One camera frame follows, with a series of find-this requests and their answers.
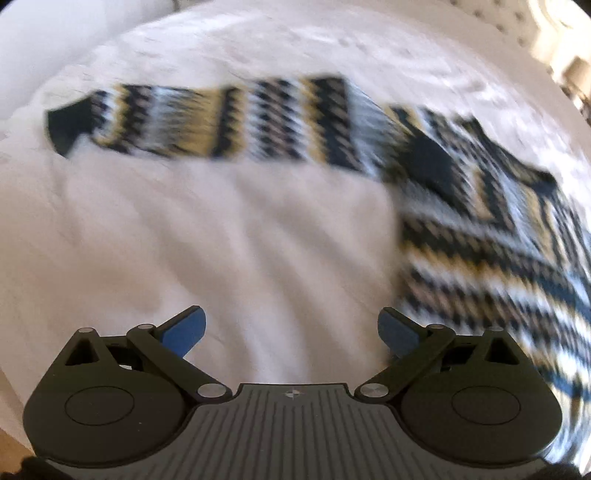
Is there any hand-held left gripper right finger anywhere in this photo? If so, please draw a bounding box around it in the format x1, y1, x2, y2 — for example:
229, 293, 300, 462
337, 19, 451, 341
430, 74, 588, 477
353, 306, 526, 404

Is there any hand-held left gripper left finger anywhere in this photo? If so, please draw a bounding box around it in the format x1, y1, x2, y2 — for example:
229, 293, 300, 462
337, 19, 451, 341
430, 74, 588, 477
64, 305, 233, 404

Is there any white embroidered bedspread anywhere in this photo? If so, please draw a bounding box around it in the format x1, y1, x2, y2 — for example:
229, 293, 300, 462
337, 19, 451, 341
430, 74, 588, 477
0, 0, 591, 446

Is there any zigzag patterned knitted sweater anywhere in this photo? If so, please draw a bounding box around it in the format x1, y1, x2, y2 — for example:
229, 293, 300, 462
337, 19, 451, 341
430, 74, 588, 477
45, 75, 591, 468

